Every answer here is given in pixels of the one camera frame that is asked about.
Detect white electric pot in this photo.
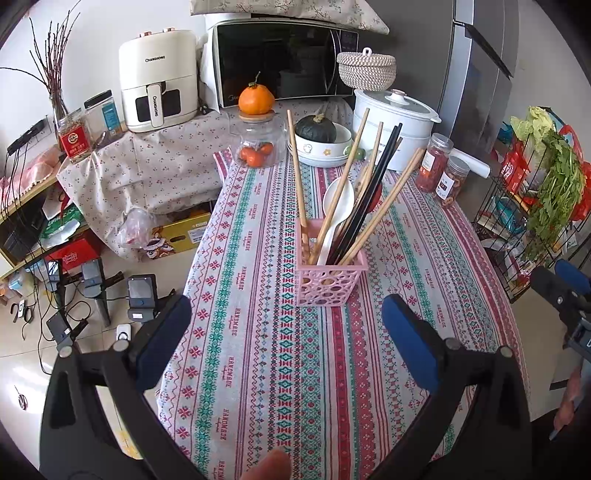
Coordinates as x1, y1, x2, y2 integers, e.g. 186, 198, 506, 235
353, 88, 491, 179

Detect woven lidded basket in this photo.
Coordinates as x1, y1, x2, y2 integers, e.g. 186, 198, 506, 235
335, 47, 397, 92

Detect jar of red dried fruit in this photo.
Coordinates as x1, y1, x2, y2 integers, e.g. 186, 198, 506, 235
414, 132, 456, 194

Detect patterned striped tablecloth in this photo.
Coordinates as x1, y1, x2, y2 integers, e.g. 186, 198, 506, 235
157, 148, 528, 480

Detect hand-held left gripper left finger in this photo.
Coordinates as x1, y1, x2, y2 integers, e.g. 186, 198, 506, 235
39, 294, 206, 480

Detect red cardboard box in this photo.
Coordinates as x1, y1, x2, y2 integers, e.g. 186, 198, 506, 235
45, 237, 105, 274

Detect jar of dried ring slices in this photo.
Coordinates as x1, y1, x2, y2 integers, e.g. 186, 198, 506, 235
433, 155, 471, 209

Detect red plastic bag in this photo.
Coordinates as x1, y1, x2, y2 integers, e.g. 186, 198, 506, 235
558, 124, 591, 223

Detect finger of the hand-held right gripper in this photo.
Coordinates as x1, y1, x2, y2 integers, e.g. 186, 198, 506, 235
553, 259, 591, 297
529, 266, 583, 317

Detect clear plastic bag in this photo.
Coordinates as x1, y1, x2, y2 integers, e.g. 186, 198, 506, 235
112, 206, 156, 262

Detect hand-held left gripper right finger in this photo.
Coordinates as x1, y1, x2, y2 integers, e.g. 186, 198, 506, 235
369, 294, 534, 480

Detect pink perforated utensil holder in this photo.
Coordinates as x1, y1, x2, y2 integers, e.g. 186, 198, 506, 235
295, 219, 369, 308

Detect red label jar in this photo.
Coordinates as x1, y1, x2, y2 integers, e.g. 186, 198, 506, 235
55, 108, 96, 165

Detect large orange tangerine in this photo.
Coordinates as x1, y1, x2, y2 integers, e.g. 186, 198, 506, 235
237, 71, 277, 116

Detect cream air fryer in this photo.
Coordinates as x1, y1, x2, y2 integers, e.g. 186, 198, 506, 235
117, 28, 199, 134

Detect black floor device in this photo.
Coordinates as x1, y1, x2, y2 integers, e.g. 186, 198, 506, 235
45, 311, 89, 356
82, 258, 112, 325
125, 274, 160, 324
45, 260, 66, 297

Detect dried branches in vase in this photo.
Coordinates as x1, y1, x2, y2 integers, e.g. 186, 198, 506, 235
0, 0, 82, 136

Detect red snack packet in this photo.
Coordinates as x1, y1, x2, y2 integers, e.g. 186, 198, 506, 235
501, 143, 532, 193

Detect green cardboard box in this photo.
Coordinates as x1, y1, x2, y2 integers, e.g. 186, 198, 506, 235
39, 202, 86, 241

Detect black chopstick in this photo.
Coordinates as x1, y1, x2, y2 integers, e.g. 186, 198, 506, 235
328, 122, 404, 267
333, 137, 405, 267

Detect person's right hand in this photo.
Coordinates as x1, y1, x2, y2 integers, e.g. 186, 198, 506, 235
549, 369, 588, 442

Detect blue label jar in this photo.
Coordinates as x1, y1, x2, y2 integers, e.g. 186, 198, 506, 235
83, 89, 127, 144

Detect glass jar with wooden lid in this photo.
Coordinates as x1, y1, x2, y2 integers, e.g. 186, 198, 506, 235
229, 111, 287, 168

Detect green pumpkin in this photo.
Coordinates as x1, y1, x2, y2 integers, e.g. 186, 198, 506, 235
294, 113, 338, 145

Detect napa cabbage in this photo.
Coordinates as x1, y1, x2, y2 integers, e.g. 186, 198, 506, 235
510, 106, 562, 153

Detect small-print floral cabinet cloth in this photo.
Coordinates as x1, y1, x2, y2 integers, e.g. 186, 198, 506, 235
57, 99, 356, 260

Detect dark grey refrigerator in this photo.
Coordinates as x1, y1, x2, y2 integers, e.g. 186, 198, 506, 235
436, 0, 521, 154

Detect person's left hand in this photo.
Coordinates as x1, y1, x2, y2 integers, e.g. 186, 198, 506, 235
240, 449, 293, 480

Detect black wire rack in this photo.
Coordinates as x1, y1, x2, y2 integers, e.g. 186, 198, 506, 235
471, 115, 591, 304

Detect green leafy herb bunch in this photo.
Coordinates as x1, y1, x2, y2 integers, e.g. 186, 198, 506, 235
525, 133, 588, 265

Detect floral microwave cover cloth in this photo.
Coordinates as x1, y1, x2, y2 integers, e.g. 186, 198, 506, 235
189, 0, 391, 36

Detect white ceramic bowl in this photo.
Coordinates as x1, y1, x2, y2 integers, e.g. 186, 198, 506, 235
287, 122, 366, 168

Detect yellow cardboard box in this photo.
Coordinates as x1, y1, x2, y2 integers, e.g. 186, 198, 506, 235
140, 211, 214, 262

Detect black door microwave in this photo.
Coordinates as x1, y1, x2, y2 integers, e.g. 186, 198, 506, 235
203, 17, 361, 112

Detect white plastic spoon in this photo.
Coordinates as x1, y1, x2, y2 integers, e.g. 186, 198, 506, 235
316, 176, 356, 267

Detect black wall power strip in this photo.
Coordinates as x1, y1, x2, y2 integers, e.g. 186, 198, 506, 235
6, 117, 49, 156

